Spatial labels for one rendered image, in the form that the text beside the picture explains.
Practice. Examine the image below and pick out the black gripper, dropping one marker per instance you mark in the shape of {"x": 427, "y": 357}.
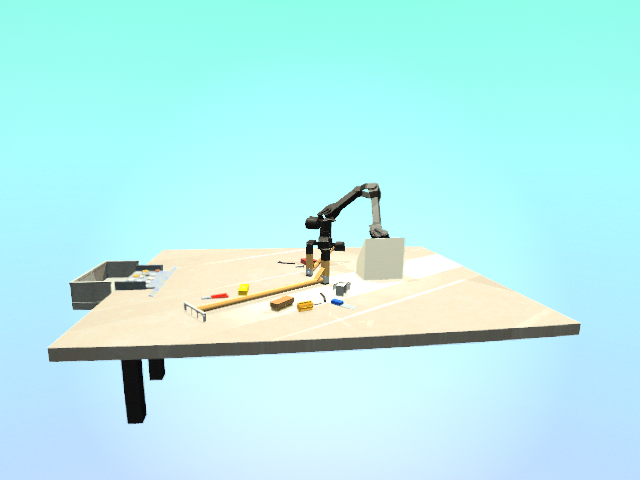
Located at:
{"x": 338, "y": 244}

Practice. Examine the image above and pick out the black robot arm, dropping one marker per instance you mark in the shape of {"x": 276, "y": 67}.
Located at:
{"x": 332, "y": 211}

